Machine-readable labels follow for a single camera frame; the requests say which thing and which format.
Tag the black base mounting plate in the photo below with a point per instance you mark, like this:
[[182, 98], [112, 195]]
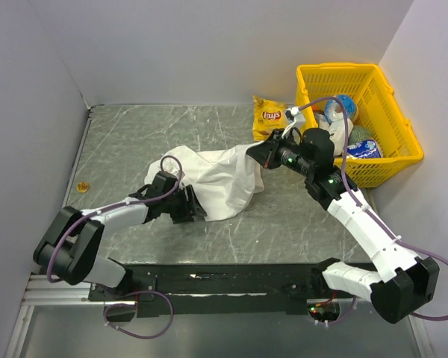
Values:
[[219, 288]]

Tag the blue white snack packet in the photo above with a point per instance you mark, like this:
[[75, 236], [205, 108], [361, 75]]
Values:
[[365, 149]]

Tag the white plastic bottle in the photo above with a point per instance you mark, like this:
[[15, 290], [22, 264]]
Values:
[[337, 134]]

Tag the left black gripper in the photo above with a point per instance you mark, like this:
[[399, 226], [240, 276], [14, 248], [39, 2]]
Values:
[[190, 207]]

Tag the green round melon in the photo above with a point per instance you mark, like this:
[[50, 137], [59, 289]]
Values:
[[359, 134]]

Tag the yellow Lays chips bag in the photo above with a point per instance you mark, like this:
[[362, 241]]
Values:
[[268, 116]]

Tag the yellow plastic basket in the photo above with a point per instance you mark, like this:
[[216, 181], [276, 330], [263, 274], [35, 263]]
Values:
[[378, 112]]

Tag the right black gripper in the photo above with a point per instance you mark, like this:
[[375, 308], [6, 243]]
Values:
[[266, 153]]

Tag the white t-shirt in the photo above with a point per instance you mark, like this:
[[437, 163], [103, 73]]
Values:
[[224, 181]]

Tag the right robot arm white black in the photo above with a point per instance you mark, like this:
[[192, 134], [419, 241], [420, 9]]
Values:
[[401, 281]]

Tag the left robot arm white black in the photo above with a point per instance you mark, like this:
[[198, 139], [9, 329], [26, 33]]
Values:
[[68, 250]]

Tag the blue white tape roll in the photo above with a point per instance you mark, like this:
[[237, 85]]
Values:
[[333, 111]]

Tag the aluminium frame rail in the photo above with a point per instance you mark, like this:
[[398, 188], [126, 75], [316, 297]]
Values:
[[40, 292]]

